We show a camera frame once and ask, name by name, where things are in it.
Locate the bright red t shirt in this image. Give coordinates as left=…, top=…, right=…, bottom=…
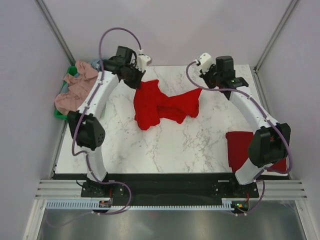
left=133, top=79, right=202, bottom=131

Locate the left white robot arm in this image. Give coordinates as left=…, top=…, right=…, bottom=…
left=67, top=46, right=152, bottom=197

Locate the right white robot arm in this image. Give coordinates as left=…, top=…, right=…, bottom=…
left=197, top=53, right=293, bottom=197

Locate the grey blue t shirt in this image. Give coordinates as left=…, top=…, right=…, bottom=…
left=60, top=59, right=101, bottom=93

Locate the green plastic bin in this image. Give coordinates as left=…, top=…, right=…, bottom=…
left=54, top=66, right=78, bottom=121

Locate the pink t shirt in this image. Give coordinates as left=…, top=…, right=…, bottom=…
left=54, top=60, right=99, bottom=115

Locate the folded dark red t shirt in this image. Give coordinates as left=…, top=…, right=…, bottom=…
left=225, top=131, right=287, bottom=175

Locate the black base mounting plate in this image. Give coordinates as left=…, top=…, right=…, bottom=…
left=81, top=173, right=259, bottom=207

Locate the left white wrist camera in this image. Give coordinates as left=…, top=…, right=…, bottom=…
left=135, top=49, right=152, bottom=72

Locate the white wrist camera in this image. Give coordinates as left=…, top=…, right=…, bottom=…
left=196, top=52, right=215, bottom=74
left=135, top=49, right=152, bottom=72

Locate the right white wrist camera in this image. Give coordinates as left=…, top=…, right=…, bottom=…
left=196, top=52, right=215, bottom=74

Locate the left aluminium corner post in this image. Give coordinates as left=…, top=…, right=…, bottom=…
left=34, top=0, right=76, bottom=66

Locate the aluminium corner post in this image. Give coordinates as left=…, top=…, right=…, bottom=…
left=34, top=0, right=76, bottom=66
left=253, top=0, right=300, bottom=75

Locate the right aluminium corner post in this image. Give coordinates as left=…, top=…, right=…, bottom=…
left=253, top=0, right=300, bottom=75

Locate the white slotted cable duct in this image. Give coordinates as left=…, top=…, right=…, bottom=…
left=45, top=199, right=234, bottom=211

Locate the aluminium frame rail front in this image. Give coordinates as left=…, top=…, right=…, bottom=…
left=35, top=180, right=307, bottom=200

